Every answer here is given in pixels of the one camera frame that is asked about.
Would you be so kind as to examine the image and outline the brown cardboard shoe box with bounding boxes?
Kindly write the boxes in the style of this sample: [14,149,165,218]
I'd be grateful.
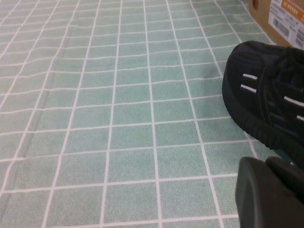
[248,0,304,51]

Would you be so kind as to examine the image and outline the green checked tablecloth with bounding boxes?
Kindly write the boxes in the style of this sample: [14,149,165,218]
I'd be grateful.
[0,0,304,228]

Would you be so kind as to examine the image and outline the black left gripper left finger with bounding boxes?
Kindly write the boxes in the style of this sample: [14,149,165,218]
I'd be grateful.
[235,156,304,228]

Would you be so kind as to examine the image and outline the black knit sneaker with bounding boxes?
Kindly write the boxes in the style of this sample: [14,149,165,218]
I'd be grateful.
[221,40,304,167]

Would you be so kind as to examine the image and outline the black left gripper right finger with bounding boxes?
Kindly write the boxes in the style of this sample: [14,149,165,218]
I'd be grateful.
[265,156,304,204]

